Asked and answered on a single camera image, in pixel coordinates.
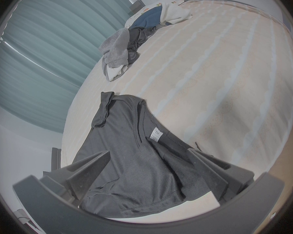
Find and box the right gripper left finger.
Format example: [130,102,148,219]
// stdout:
[43,151,111,204]

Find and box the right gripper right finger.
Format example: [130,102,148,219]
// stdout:
[186,148,255,203]

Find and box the black T-shirt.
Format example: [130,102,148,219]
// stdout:
[72,91,229,218]

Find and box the bed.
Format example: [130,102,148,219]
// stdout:
[61,0,293,220]

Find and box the pile of clothes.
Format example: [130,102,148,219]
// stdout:
[98,1,193,82]

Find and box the dark grey chest of drawers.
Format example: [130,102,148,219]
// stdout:
[51,147,62,172]

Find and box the blue-green curtain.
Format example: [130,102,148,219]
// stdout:
[0,41,85,134]
[0,0,133,82]

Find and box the white printed pillow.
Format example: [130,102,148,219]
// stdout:
[125,0,186,28]

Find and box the grey bedside table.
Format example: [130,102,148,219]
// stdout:
[131,0,145,12]

